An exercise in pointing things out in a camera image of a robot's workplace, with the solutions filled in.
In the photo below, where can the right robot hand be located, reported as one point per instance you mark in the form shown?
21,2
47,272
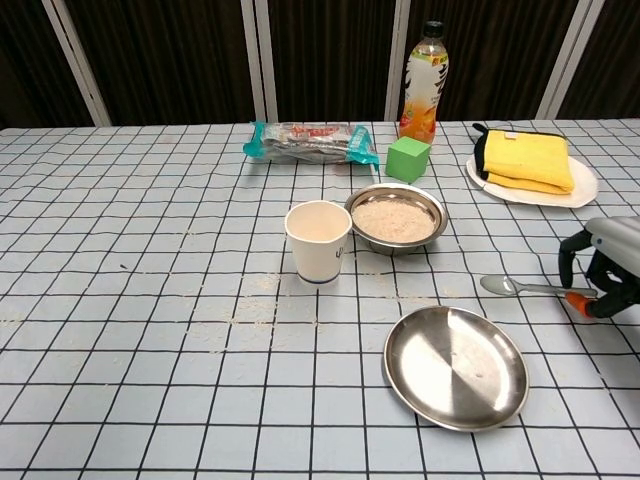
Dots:
615,245

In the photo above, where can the steel bowl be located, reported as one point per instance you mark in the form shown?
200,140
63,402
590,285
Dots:
440,220

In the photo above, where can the uncooked rice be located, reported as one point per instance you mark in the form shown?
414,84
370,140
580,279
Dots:
392,220

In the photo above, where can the white paper cup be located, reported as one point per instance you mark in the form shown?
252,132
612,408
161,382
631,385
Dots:
317,260

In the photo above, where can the white paper plate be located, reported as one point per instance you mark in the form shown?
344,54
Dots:
582,185

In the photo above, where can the folded yellow towel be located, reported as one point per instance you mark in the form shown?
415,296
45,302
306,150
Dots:
530,160

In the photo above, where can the steel plate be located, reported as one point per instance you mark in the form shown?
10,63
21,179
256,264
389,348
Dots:
450,370

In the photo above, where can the green cube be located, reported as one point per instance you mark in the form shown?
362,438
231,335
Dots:
405,162

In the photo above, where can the orange drink bottle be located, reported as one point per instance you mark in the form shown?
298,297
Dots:
422,100

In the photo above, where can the teal snack packet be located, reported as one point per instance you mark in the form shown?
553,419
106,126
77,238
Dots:
310,145

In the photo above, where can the checkered tablecloth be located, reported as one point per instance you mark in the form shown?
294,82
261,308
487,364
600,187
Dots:
125,350

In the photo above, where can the double white partition post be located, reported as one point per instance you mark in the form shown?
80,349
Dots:
260,65

